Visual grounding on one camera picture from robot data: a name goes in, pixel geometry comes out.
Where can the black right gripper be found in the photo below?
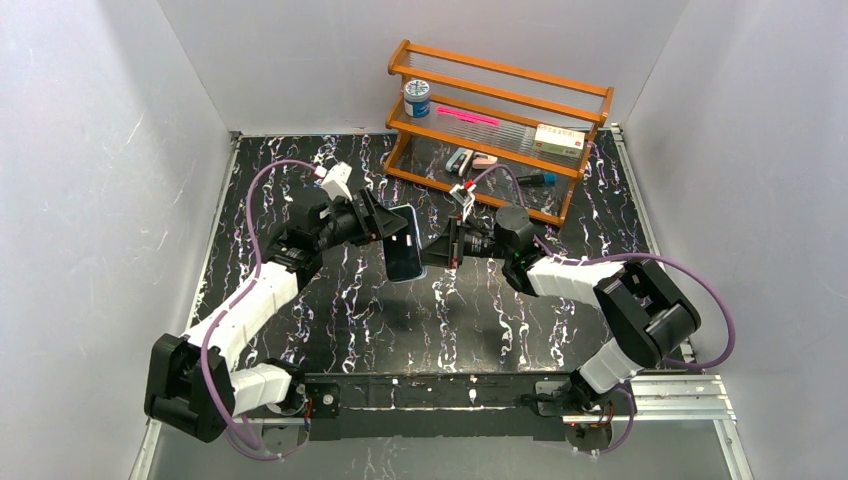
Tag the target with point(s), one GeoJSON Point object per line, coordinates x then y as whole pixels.
{"type": "Point", "coordinates": [454, 241]}

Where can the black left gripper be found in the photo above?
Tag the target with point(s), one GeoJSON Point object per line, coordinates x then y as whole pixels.
{"type": "Point", "coordinates": [370, 218]}

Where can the black smartphone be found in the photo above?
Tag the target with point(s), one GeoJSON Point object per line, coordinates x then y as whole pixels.
{"type": "Point", "coordinates": [400, 255]}

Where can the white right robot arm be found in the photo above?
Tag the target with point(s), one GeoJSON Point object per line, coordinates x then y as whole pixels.
{"type": "Point", "coordinates": [646, 312]}

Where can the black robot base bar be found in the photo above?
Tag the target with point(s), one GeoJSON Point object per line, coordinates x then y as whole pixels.
{"type": "Point", "coordinates": [348, 406]}

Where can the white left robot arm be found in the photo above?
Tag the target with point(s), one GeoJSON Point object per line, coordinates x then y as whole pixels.
{"type": "Point", "coordinates": [193, 382]}

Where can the black and blue marker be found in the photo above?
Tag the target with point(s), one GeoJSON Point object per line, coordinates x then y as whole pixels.
{"type": "Point", "coordinates": [537, 180]}

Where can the blue jar with lid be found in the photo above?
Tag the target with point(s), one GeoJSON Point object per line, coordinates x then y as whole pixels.
{"type": "Point", "coordinates": [416, 94]}

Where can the orange wooden shelf rack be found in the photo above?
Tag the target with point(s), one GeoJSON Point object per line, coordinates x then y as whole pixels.
{"type": "Point", "coordinates": [530, 121]}

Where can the green and white box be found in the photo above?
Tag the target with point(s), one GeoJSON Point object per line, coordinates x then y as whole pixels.
{"type": "Point", "coordinates": [558, 141]}

